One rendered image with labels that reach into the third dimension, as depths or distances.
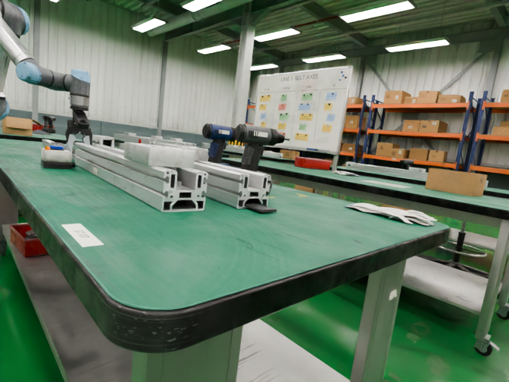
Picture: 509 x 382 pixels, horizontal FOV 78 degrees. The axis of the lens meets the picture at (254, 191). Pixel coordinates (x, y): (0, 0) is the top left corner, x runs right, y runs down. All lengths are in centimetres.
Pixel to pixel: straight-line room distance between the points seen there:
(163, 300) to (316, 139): 376
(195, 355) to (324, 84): 380
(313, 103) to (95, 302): 389
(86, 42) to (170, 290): 1279
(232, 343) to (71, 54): 1253
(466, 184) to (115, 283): 234
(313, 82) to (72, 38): 998
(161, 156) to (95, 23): 1259
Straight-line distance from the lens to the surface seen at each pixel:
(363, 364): 102
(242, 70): 957
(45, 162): 124
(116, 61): 1326
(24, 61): 160
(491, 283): 201
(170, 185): 68
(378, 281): 92
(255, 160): 104
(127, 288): 35
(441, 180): 255
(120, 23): 1358
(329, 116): 395
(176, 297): 33
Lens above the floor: 93
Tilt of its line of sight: 8 degrees down
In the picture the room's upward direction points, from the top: 7 degrees clockwise
